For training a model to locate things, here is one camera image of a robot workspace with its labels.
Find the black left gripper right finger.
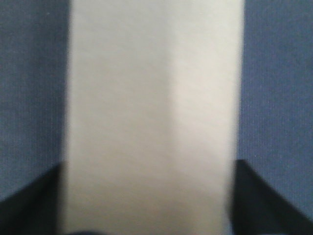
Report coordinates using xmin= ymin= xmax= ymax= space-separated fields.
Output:
xmin=230 ymin=160 xmax=313 ymax=235

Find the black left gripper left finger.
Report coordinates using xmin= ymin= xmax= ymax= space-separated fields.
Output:
xmin=0 ymin=161 xmax=66 ymax=235

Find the brown cardboard package box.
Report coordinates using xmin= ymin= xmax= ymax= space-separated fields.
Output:
xmin=60 ymin=0 xmax=244 ymax=235

